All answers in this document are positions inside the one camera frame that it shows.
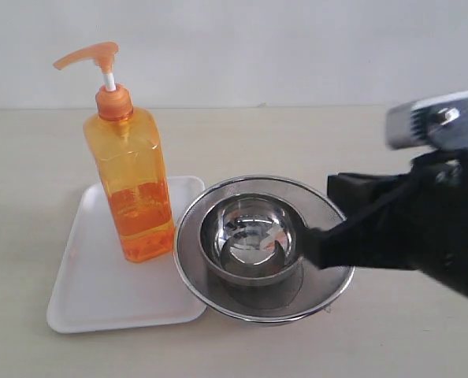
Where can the orange dish soap pump bottle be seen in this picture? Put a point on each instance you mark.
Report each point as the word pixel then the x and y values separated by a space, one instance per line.
pixel 125 143

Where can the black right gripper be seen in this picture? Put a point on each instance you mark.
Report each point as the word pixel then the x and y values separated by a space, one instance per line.
pixel 371 237

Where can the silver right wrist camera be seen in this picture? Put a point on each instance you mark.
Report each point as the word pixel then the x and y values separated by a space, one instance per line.
pixel 440 122

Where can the small stainless steel bowl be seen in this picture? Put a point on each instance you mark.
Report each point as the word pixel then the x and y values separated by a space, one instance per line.
pixel 251 240

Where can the steel mesh strainer basin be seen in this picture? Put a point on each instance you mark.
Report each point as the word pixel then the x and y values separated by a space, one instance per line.
pixel 307 291

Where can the white rectangular foam tray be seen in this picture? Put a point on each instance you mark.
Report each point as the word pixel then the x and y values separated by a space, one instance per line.
pixel 97 289

